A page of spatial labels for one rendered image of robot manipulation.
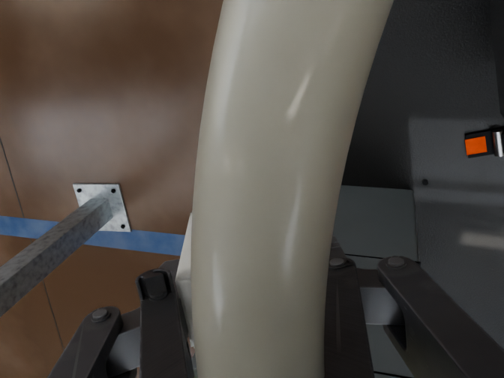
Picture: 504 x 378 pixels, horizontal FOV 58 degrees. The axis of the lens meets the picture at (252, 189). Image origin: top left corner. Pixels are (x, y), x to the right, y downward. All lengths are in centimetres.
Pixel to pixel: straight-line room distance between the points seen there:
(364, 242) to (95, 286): 128
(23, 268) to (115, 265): 55
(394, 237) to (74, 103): 114
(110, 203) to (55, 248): 31
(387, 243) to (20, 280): 102
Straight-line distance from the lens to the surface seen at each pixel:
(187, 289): 16
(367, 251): 111
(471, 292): 164
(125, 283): 199
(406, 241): 117
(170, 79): 150
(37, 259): 152
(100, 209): 174
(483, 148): 139
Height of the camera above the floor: 132
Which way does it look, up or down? 60 degrees down
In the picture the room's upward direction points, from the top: 147 degrees counter-clockwise
